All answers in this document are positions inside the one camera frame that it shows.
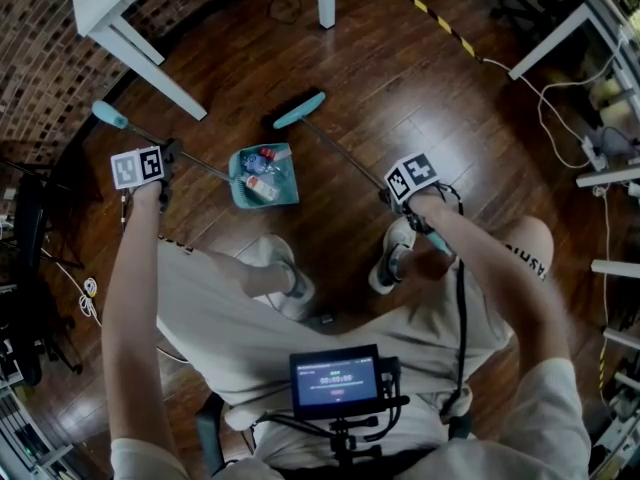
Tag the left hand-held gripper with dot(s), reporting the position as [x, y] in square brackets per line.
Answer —
[137, 168]

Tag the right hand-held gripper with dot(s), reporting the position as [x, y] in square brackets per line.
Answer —
[410, 178]

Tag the clear plastic trash bottle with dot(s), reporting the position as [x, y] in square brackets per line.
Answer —
[257, 164]

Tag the person's left forearm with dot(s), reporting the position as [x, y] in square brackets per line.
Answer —
[132, 258]

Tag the person's right forearm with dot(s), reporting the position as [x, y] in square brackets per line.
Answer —
[490, 263]

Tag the person's right white shoe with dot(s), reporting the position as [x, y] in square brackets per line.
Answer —
[397, 240]

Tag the person's white shoe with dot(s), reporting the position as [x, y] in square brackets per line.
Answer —
[397, 240]
[272, 250]

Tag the black stand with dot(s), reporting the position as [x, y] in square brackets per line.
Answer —
[30, 228]

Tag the person's right leg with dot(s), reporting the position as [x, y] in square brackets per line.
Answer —
[530, 233]

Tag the person's leg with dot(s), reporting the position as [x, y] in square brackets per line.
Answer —
[530, 233]
[255, 280]

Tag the person's left white shoe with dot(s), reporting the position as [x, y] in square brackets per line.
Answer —
[272, 250]

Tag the person's left leg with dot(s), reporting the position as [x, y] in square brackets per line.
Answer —
[255, 280]

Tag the black yellow striped floor strip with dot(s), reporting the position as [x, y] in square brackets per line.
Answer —
[430, 13]

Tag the white power strip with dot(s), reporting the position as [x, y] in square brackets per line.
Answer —
[594, 153]

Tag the person's beige shorts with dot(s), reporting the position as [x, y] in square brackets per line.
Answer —
[235, 328]

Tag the black office chair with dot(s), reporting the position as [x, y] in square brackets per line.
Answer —
[535, 3]

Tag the black chest monitor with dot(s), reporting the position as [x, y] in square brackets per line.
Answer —
[335, 380]

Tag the person's beige shirt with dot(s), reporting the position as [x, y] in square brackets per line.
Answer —
[545, 418]

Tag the white desk frame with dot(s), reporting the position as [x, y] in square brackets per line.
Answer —
[550, 40]

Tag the white shelf frame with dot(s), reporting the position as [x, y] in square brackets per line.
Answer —
[615, 268]

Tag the black monitor mount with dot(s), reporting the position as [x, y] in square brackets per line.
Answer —
[345, 443]

